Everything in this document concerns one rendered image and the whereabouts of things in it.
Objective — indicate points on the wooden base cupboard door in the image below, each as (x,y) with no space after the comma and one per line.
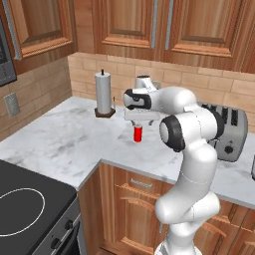
(235,232)
(132,225)

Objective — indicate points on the grey oven front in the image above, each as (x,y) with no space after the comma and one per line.
(68,235)

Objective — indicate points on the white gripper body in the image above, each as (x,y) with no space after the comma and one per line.
(142,115)

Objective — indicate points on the wooden wall cupboard door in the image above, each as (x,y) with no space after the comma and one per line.
(43,23)
(205,26)
(126,23)

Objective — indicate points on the paper towel roll on holder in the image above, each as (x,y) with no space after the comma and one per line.
(103,93)

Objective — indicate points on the black oven knob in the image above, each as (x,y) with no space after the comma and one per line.
(55,244)
(68,225)

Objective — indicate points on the black stove hob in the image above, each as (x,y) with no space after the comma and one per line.
(30,205)

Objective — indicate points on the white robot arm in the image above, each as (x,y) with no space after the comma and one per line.
(196,166)

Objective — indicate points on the grey wall socket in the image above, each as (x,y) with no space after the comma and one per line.
(12,104)

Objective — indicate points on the red soda can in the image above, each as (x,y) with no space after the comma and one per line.
(137,133)

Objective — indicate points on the wooden drawer front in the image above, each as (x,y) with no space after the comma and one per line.
(123,179)

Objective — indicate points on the silver toaster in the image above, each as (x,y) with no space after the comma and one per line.
(234,132)

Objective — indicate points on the grey microwave oven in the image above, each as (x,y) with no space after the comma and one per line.
(5,56)

